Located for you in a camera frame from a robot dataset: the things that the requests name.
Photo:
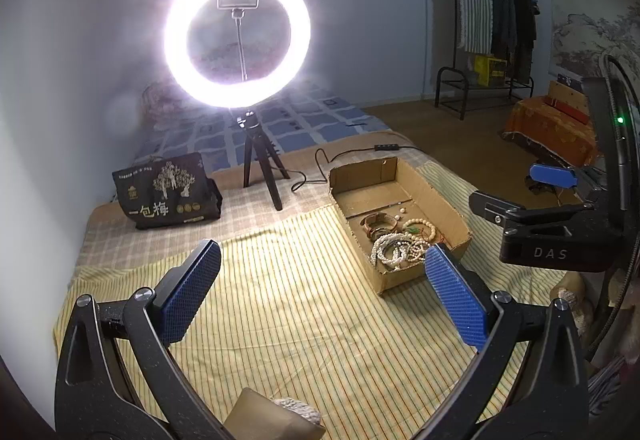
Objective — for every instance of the black tripod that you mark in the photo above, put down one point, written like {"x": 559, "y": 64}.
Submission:
{"x": 260, "y": 160}

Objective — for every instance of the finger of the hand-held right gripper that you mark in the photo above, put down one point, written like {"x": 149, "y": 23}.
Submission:
{"x": 552, "y": 174}
{"x": 505, "y": 212}

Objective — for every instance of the white striped hanging cloth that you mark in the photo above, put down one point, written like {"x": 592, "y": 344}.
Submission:
{"x": 474, "y": 0}

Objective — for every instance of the yellow crate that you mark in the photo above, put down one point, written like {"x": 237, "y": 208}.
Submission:
{"x": 491, "y": 69}

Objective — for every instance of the yellow striped cloth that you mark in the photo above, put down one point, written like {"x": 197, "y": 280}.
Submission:
{"x": 300, "y": 320}

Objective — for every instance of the grey floral pillow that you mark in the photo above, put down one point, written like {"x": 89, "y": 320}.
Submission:
{"x": 157, "y": 108}

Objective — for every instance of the cardboard box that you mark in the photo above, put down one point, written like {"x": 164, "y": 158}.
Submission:
{"x": 425, "y": 190}

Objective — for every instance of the dark hanging clothes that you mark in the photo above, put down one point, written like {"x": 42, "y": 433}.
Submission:
{"x": 512, "y": 25}

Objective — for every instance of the landscape wall painting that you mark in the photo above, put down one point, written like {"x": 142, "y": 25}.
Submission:
{"x": 585, "y": 35}

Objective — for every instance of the person's right hand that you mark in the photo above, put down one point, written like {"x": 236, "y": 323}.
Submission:
{"x": 575, "y": 310}

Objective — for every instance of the black clothes rack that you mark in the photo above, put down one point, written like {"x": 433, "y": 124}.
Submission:
{"x": 452, "y": 80}

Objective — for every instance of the orange cloth covered furniture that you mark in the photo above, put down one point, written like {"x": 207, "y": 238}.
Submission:
{"x": 545, "y": 125}

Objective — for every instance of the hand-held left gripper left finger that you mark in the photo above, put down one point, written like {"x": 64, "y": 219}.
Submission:
{"x": 192, "y": 290}

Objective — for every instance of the blue patterned quilt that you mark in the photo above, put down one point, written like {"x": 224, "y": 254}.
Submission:
{"x": 310, "y": 120}

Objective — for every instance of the black printed bag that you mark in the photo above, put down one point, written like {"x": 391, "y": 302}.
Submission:
{"x": 165, "y": 195}

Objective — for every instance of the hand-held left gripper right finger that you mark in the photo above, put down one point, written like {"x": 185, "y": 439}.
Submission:
{"x": 455, "y": 297}

